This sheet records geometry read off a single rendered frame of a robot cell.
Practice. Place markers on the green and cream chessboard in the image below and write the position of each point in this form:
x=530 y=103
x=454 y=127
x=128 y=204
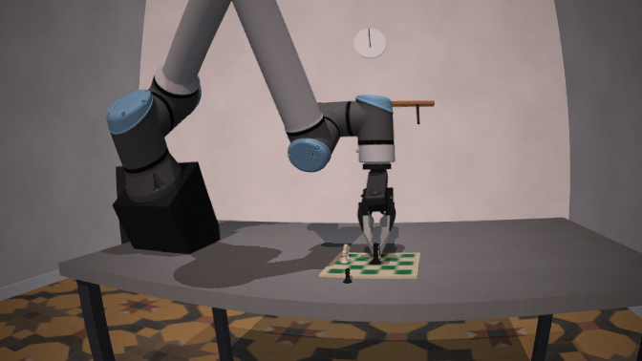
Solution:
x=393 y=266

